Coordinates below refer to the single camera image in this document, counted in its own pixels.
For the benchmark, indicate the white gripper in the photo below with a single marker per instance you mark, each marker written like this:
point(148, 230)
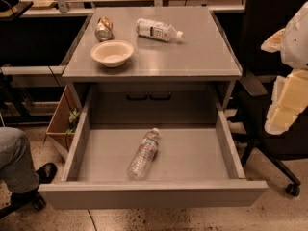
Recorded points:
point(296, 45)

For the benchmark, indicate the clear plastic water bottle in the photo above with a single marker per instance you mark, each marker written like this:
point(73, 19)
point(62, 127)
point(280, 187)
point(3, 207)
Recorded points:
point(144, 156)

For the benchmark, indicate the grey open top drawer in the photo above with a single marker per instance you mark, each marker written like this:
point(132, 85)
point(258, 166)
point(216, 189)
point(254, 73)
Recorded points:
point(163, 149)

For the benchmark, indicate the white labelled plastic bottle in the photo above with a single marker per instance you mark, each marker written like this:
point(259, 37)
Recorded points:
point(158, 30)

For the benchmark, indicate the grey cabinet counter unit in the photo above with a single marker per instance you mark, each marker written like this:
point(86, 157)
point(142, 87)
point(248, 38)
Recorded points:
point(200, 72)

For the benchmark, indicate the black office chair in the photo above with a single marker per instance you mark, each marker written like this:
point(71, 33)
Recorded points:
point(262, 18)

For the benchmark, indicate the beige paper bowl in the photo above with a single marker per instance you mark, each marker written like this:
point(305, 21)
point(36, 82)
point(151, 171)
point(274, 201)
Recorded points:
point(112, 53)

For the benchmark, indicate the crushed metal can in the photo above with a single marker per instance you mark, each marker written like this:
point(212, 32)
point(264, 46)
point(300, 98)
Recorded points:
point(104, 28)

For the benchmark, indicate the cardboard box with plant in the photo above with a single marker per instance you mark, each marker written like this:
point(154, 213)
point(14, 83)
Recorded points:
point(60, 127)

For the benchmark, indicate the black shoe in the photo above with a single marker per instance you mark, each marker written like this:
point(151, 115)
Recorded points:
point(47, 173)

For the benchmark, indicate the person leg in jeans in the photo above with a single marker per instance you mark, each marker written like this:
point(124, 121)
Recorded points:
point(16, 164)

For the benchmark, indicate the black drawer handle left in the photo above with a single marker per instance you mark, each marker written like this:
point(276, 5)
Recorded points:
point(136, 96)

